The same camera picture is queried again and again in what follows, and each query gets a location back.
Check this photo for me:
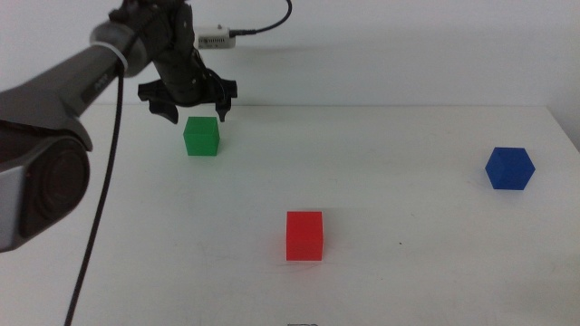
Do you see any green cube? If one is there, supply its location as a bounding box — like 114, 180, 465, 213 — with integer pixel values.
182, 116, 221, 158

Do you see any red cube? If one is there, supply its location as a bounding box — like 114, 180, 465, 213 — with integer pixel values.
285, 210, 324, 263

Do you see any blue cube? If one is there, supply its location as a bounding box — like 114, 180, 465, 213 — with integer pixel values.
484, 147, 537, 191

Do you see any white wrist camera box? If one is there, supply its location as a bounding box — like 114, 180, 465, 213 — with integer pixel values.
194, 25, 237, 50

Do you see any black camera USB cable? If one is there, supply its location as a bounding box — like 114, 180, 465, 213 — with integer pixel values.
228, 0, 294, 37

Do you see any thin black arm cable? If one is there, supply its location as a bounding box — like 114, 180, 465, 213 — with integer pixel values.
63, 62, 126, 326

